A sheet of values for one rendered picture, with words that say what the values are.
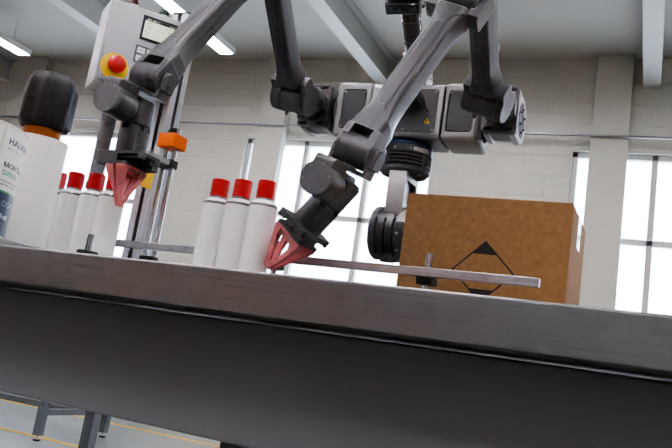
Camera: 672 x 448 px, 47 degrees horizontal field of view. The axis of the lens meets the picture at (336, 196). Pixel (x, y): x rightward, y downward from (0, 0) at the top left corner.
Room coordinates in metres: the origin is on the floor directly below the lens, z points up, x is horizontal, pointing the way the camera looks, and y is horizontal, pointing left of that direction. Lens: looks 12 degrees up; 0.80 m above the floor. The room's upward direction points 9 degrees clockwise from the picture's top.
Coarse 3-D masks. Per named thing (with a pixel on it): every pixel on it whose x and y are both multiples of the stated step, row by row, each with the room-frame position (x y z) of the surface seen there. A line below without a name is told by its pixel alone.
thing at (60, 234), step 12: (72, 180) 1.55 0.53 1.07; (84, 180) 1.57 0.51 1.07; (60, 192) 1.55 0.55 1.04; (72, 192) 1.54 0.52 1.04; (60, 204) 1.54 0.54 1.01; (72, 204) 1.54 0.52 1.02; (60, 216) 1.54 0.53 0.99; (72, 216) 1.55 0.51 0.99; (60, 228) 1.54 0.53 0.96; (60, 240) 1.54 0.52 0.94
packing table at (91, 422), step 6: (90, 414) 3.56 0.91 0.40; (96, 414) 3.57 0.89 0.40; (84, 420) 3.57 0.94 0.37; (90, 420) 3.56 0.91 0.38; (96, 420) 3.58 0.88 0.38; (84, 426) 3.57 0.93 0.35; (90, 426) 3.56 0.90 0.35; (96, 426) 3.59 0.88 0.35; (84, 432) 3.57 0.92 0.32; (90, 432) 3.56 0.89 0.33; (96, 432) 3.59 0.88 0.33; (84, 438) 3.57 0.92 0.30; (90, 438) 3.56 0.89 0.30; (84, 444) 3.56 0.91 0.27; (90, 444) 3.57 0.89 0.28
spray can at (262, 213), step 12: (264, 180) 1.34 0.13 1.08; (264, 192) 1.34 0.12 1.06; (252, 204) 1.34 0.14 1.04; (264, 204) 1.33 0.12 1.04; (252, 216) 1.34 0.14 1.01; (264, 216) 1.33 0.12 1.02; (276, 216) 1.35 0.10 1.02; (252, 228) 1.33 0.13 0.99; (264, 228) 1.33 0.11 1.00; (252, 240) 1.33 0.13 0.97; (264, 240) 1.34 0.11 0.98; (252, 252) 1.33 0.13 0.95; (264, 252) 1.34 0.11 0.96; (240, 264) 1.34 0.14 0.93; (252, 264) 1.33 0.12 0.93
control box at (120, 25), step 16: (112, 0) 1.57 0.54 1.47; (112, 16) 1.56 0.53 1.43; (128, 16) 1.58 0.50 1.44; (160, 16) 1.61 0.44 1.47; (112, 32) 1.57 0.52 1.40; (128, 32) 1.58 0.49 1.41; (96, 48) 1.61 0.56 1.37; (112, 48) 1.57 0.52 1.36; (128, 48) 1.58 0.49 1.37; (96, 64) 1.57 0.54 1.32; (128, 64) 1.59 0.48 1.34; (96, 80) 1.57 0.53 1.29
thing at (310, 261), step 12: (120, 240) 1.54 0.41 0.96; (180, 252) 1.48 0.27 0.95; (192, 252) 1.46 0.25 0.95; (300, 264) 1.36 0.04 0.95; (312, 264) 1.34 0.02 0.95; (324, 264) 1.33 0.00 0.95; (336, 264) 1.32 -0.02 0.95; (348, 264) 1.31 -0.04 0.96; (360, 264) 1.30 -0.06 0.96; (372, 264) 1.29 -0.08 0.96; (384, 264) 1.28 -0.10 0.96; (420, 276) 1.26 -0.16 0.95; (432, 276) 1.24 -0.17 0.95; (444, 276) 1.24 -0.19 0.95; (456, 276) 1.23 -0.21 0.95; (468, 276) 1.22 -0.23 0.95; (480, 276) 1.21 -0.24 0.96; (492, 276) 1.20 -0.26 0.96; (504, 276) 1.19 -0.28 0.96; (516, 276) 1.18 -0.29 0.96
